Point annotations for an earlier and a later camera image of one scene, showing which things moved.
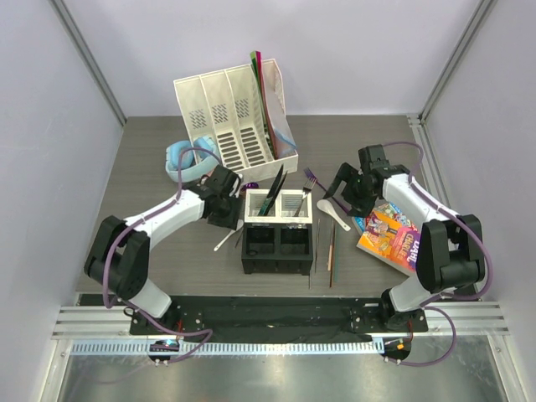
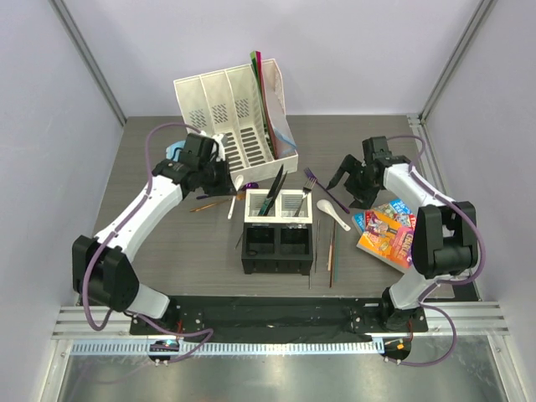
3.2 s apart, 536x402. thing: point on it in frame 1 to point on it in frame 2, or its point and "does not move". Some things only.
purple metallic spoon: x=250 y=185 does not move
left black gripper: x=232 y=219 to x=226 y=186
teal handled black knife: x=268 y=201 does not move
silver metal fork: x=306 y=188 does not move
